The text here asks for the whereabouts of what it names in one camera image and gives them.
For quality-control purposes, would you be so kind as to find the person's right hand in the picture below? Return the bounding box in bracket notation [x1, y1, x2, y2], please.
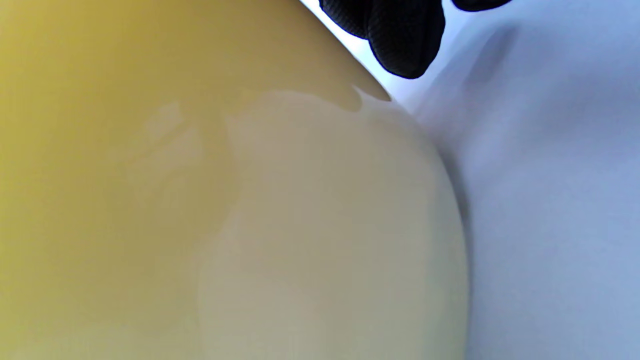
[319, 0, 513, 80]

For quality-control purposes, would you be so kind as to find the yellow plastic basin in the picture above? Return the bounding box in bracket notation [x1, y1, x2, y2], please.
[0, 0, 471, 360]

